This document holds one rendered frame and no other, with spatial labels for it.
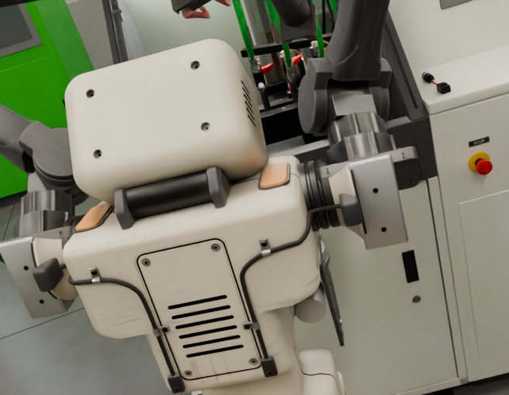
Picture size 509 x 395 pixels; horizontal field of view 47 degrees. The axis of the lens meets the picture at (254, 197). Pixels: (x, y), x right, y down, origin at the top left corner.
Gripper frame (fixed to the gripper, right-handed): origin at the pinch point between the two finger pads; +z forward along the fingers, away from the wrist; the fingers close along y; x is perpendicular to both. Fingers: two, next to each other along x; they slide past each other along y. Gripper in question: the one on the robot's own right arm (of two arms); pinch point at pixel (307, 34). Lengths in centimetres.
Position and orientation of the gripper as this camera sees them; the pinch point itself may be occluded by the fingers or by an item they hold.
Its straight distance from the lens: 124.9
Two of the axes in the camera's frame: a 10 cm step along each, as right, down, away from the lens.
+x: -9.4, 1.4, 3.1
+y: -0.7, -9.7, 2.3
